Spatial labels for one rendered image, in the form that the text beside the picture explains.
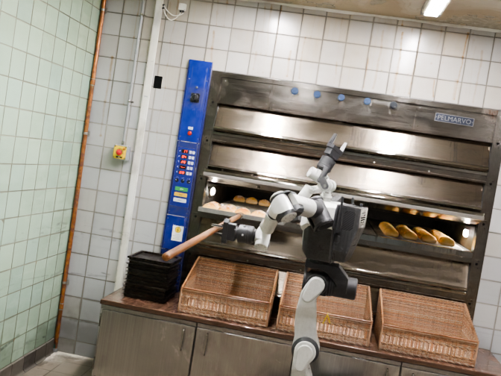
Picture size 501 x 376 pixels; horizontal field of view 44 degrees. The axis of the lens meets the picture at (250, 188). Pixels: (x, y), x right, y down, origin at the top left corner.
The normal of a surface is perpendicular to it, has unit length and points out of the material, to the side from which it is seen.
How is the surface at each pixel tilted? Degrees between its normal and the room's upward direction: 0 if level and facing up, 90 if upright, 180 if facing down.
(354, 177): 70
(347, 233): 90
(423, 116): 92
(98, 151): 90
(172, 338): 90
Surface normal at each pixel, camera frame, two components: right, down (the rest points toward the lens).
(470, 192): -0.07, -0.31
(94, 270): -0.13, 0.04
